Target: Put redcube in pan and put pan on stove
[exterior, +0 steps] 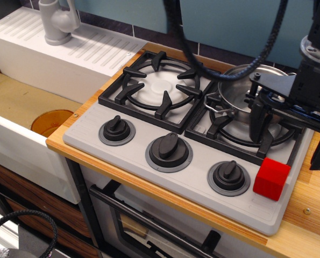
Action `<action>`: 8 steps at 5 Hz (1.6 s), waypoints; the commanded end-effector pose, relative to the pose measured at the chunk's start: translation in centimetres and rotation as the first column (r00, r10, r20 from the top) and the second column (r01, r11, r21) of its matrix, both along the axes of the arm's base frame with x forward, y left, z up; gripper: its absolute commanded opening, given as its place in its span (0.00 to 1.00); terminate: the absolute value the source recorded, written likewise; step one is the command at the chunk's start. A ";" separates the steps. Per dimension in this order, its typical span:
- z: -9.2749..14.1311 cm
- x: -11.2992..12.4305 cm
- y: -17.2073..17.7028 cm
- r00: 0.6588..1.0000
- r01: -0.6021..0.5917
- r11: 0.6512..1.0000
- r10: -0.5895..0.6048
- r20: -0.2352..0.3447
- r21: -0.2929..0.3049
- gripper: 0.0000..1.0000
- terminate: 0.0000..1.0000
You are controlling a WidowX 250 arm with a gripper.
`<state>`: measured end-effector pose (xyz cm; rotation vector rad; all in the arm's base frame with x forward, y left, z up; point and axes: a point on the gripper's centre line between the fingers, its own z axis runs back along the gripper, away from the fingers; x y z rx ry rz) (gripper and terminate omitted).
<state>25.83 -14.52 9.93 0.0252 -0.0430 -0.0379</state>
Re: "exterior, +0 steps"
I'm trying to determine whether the wooden drawer front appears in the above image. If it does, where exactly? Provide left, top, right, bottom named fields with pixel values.
left=0, top=165, right=101, bottom=257

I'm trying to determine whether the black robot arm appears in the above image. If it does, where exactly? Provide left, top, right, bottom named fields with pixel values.
left=248, top=1, right=320, bottom=170

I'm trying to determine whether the oven door with window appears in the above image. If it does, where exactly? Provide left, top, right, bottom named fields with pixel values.
left=88, top=179, right=279, bottom=258

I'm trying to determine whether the right black burner grate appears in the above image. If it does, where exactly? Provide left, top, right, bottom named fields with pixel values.
left=184, top=91, right=306, bottom=166

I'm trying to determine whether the right black stove knob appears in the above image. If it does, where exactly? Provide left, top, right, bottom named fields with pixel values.
left=207, top=160, right=251, bottom=197

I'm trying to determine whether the grey toy faucet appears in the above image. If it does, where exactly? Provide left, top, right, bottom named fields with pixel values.
left=39, top=0, right=80, bottom=46

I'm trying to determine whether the orange sink drain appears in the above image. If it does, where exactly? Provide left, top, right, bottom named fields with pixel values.
left=31, top=110, right=73, bottom=137

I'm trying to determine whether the black braided cable lower left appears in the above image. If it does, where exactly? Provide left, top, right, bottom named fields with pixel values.
left=0, top=210, right=59, bottom=258

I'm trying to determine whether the middle black stove knob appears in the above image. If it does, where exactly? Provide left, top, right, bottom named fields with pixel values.
left=145, top=132, right=193, bottom=173

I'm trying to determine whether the left black stove knob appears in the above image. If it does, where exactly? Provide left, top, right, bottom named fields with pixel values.
left=98, top=115, right=136, bottom=146

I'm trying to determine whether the small steel pan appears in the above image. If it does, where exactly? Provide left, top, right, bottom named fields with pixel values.
left=204, top=64, right=289, bottom=125

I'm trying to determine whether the black oven door handle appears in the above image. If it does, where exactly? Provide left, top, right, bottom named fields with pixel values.
left=89, top=180, right=221, bottom=257

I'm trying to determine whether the black burner grate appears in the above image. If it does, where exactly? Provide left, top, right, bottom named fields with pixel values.
left=184, top=91, right=306, bottom=166
left=98, top=51, right=215, bottom=134

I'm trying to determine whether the black braided cable overhead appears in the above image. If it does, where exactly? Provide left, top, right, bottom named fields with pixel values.
left=163, top=1, right=288, bottom=81

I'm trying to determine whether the left black burner grate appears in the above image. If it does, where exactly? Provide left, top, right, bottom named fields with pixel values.
left=98, top=51, right=215, bottom=134

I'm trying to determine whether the red cube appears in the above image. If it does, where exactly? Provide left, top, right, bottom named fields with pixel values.
left=253, top=157, right=291, bottom=201

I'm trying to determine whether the black stove knob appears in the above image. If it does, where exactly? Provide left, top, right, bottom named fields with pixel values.
left=98, top=115, right=136, bottom=146
left=145, top=132, right=193, bottom=173
left=207, top=160, right=251, bottom=197

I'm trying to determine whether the white toy sink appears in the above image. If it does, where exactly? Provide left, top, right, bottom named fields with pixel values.
left=0, top=7, right=146, bottom=204

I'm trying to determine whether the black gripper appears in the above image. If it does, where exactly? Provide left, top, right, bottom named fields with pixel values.
left=249, top=71, right=320, bottom=170

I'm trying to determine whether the grey toy stove top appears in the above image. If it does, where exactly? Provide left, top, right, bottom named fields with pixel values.
left=63, top=100, right=313, bottom=235

